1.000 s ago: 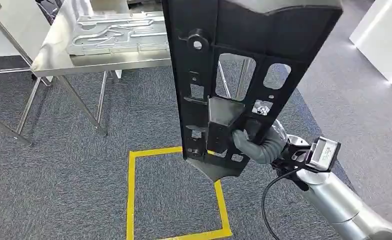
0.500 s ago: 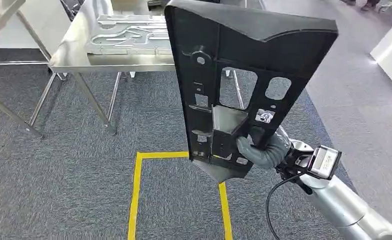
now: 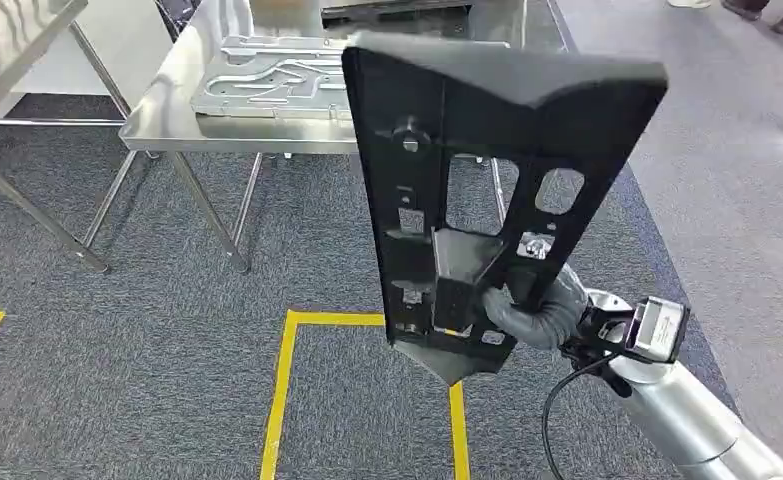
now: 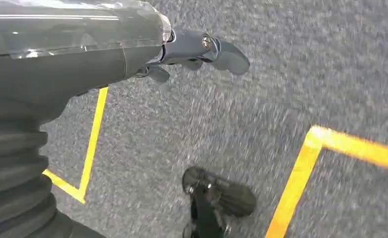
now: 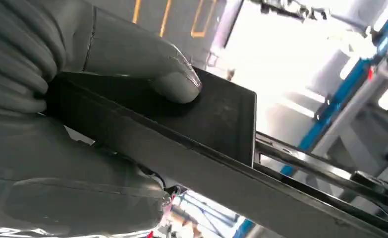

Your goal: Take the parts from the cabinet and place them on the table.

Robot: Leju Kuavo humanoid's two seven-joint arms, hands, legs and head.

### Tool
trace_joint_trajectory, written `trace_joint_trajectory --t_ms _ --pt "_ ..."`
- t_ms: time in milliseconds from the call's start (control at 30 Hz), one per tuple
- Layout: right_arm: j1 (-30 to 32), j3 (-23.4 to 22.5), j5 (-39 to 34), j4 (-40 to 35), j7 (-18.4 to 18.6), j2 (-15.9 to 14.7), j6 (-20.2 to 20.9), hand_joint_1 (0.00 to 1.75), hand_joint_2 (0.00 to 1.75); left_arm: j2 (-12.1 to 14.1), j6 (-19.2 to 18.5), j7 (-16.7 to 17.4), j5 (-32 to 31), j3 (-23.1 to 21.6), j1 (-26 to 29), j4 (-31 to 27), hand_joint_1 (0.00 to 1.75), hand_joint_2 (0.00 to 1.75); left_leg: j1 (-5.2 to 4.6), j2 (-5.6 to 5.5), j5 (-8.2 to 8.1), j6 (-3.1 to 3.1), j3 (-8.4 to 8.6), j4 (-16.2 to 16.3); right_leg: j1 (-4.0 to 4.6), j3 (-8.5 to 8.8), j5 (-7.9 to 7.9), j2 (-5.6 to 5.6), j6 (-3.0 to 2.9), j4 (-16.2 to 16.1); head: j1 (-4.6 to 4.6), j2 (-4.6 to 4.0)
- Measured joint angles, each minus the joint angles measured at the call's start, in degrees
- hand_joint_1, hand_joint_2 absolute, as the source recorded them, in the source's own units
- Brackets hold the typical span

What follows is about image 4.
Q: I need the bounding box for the yellow floor tape corner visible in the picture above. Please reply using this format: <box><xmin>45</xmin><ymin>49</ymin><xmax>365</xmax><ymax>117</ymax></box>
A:
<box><xmin>265</xmin><ymin>125</ymin><xmax>388</xmax><ymax>238</ymax></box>
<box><xmin>42</xmin><ymin>86</ymin><xmax>110</xmax><ymax>205</ymax></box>

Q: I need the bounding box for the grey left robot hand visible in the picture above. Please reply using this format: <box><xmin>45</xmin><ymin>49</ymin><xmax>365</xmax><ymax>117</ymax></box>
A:
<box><xmin>0</xmin><ymin>0</ymin><xmax>251</xmax><ymax>132</ymax></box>

